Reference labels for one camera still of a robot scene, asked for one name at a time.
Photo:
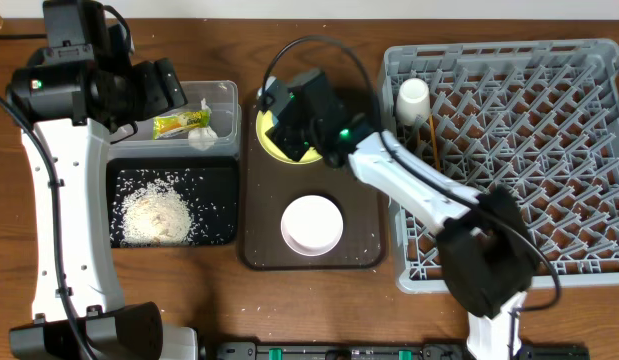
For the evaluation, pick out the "green snack wrapper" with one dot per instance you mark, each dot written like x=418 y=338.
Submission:
x=173 y=125

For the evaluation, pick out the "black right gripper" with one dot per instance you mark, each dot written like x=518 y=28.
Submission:
x=284 y=138

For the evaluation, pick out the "clear plastic bin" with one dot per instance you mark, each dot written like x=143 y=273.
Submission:
x=222 y=98

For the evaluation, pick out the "cream plastic cup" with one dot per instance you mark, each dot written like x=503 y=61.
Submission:
x=412 y=106

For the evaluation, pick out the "grey dishwasher rack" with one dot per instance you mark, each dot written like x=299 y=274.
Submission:
x=540 y=118

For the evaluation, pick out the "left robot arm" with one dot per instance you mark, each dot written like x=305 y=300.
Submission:
x=67 y=104

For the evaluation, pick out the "pile of rice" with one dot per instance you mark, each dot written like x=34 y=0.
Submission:
x=155 y=214

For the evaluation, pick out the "white tissue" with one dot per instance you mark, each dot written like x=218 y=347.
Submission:
x=202 y=136

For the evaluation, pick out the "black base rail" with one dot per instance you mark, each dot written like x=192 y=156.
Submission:
x=253 y=351

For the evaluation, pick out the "black tray bin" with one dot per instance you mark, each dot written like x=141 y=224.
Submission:
x=210 y=185

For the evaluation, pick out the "brown serving tray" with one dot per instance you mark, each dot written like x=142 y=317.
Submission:
x=270 y=186

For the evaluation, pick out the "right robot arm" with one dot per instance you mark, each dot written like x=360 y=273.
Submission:
x=484 y=250

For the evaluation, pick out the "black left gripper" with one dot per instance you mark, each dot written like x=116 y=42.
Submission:
x=165 y=81

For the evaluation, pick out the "yellow plate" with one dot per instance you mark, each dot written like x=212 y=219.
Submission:
x=264 y=122

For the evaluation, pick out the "white pink bowl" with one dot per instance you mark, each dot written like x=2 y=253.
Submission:
x=312 y=225

